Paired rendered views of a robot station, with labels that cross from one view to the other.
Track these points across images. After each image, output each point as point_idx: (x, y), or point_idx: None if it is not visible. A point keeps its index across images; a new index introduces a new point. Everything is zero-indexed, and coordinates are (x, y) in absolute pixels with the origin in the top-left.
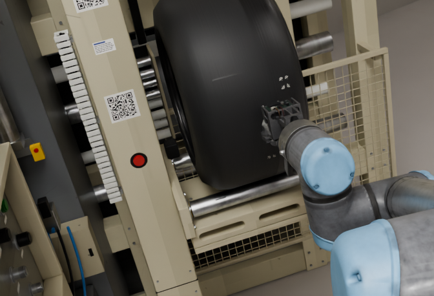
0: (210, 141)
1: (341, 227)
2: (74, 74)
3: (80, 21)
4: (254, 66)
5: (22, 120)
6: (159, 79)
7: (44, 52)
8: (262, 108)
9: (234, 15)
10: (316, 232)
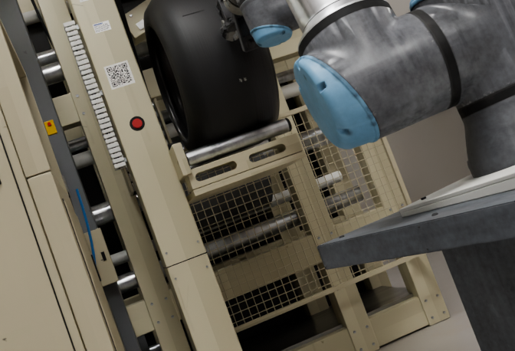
0: (187, 63)
1: (267, 11)
2: (80, 50)
3: (83, 8)
4: (214, 5)
5: None
6: (162, 118)
7: (63, 123)
8: (216, 7)
9: None
10: (253, 27)
